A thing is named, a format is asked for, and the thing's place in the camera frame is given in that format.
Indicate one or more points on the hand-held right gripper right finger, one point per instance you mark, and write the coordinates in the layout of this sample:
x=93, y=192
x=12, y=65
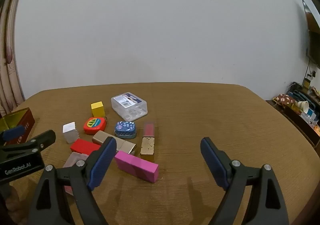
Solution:
x=213, y=162

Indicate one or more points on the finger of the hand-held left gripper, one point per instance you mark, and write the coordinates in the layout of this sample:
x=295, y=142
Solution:
x=13, y=133
x=41, y=140

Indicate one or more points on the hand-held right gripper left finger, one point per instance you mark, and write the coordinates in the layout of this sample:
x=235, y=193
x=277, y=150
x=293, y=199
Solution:
x=102, y=162

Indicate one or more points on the red metal tin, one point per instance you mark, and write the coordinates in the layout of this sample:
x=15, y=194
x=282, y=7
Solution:
x=26, y=121

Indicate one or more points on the red rectangular box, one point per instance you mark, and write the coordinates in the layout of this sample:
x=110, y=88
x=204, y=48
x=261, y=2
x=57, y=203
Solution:
x=83, y=146

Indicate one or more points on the gold rectangular box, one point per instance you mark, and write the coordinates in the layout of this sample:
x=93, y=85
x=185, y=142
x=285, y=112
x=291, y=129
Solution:
x=125, y=146

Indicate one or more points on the translucent pink box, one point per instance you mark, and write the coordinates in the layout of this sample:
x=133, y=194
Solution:
x=74, y=160

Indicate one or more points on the white striped block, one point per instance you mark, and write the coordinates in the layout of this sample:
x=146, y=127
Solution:
x=70, y=132

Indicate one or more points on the pink rectangular box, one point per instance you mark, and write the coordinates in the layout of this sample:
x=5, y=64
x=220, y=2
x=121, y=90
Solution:
x=137, y=166

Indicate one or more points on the clear plastic box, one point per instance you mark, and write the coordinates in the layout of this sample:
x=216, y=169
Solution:
x=128, y=106

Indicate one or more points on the blue patterned tin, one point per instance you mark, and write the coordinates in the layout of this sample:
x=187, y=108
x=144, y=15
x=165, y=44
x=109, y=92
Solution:
x=125, y=130

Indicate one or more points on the brown tablecloth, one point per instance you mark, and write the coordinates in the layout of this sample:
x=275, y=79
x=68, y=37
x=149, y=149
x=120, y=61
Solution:
x=200, y=115

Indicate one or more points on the yellow block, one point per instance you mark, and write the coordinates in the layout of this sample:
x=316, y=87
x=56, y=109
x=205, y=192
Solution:
x=97, y=109

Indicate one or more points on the beige patterned curtain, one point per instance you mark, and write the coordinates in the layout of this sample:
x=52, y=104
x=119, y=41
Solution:
x=8, y=64

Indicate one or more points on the dark wooden side cabinet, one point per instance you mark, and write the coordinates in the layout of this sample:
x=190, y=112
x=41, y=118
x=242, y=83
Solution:
x=297, y=121

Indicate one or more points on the brown floral cloth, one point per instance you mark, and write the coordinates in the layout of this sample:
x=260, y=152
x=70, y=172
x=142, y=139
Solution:
x=283, y=100

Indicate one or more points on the white paper cup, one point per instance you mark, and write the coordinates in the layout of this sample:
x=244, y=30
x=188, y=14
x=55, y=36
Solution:
x=302, y=106

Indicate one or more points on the wall television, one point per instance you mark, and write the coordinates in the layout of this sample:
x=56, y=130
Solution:
x=313, y=37

